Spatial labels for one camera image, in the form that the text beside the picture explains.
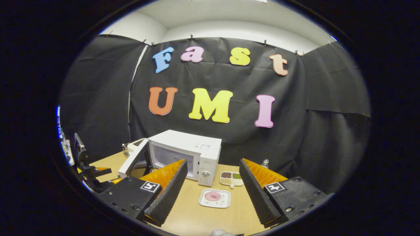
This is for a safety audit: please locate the white toaster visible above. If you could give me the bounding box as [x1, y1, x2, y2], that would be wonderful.
[126, 139, 148, 158]

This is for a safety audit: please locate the white square plate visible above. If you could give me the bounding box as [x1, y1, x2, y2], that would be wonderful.
[199, 188, 231, 208]

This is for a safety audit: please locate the white microwave oven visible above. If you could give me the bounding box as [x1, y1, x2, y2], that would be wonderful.
[118, 129, 222, 187]

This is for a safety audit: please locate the black backdrop cloth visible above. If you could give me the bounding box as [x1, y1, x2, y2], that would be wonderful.
[59, 34, 372, 186]

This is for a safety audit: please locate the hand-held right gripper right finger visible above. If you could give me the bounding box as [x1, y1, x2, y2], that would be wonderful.
[239, 158, 329, 228]

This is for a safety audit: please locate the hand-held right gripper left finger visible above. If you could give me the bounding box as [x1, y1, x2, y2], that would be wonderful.
[96, 159, 189, 227]

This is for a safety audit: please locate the white divided dish with beans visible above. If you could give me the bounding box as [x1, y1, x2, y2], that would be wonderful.
[220, 171, 244, 189]

